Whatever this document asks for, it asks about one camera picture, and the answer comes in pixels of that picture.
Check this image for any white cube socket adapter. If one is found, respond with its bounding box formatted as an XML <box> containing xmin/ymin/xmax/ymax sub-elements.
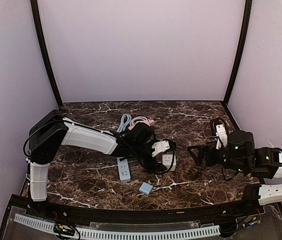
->
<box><xmin>162</xmin><ymin>154</ymin><xmax>177</xmax><ymax>172</ymax></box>

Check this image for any small blue plug adapter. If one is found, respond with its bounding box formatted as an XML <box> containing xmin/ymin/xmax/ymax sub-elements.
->
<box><xmin>139</xmin><ymin>182</ymin><xmax>153</xmax><ymax>196</ymax></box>

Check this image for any blue power strip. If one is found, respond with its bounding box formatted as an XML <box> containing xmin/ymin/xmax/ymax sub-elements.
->
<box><xmin>117</xmin><ymin>158</ymin><xmax>131</xmax><ymax>183</ymax></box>

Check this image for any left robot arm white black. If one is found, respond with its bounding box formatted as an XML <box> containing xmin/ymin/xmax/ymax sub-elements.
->
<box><xmin>22</xmin><ymin>110</ymin><xmax>175</xmax><ymax>202</ymax></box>

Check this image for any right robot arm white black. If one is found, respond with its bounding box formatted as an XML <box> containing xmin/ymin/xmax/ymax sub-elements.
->
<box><xmin>187</xmin><ymin>130</ymin><xmax>282</xmax><ymax>206</ymax></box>

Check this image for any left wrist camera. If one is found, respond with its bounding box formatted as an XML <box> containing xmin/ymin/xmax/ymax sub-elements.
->
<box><xmin>151</xmin><ymin>139</ymin><xmax>177</xmax><ymax>157</ymax></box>

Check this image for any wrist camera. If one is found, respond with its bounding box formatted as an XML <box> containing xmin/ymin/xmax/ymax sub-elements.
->
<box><xmin>210</xmin><ymin>117</ymin><xmax>229</xmax><ymax>150</ymax></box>
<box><xmin>151</xmin><ymin>139</ymin><xmax>177</xmax><ymax>157</ymax></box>

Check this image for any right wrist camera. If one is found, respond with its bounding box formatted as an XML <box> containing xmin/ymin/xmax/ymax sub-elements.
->
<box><xmin>210</xmin><ymin>117</ymin><xmax>229</xmax><ymax>150</ymax></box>

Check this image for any pink coiled power cable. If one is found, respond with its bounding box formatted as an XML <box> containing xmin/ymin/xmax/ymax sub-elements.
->
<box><xmin>128</xmin><ymin>116</ymin><xmax>156</xmax><ymax>131</ymax></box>

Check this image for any black front frame rail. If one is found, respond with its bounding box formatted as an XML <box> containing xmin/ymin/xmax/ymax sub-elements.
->
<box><xmin>8</xmin><ymin>194</ymin><xmax>265</xmax><ymax>225</ymax></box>

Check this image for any white slotted cable duct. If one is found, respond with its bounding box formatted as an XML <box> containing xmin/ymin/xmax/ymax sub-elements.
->
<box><xmin>14</xmin><ymin>213</ymin><xmax>221</xmax><ymax>240</ymax></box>

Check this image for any right black frame post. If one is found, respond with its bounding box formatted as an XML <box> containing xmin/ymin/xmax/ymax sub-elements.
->
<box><xmin>222</xmin><ymin>0</ymin><xmax>253</xmax><ymax>108</ymax></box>

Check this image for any black frame post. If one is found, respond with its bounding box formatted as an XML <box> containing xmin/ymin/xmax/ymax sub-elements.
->
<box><xmin>222</xmin><ymin>0</ymin><xmax>253</xmax><ymax>108</ymax></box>
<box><xmin>30</xmin><ymin>0</ymin><xmax>63</xmax><ymax>108</ymax></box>

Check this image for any left black frame post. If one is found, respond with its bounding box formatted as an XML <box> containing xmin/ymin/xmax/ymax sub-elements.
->
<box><xmin>30</xmin><ymin>0</ymin><xmax>63</xmax><ymax>108</ymax></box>

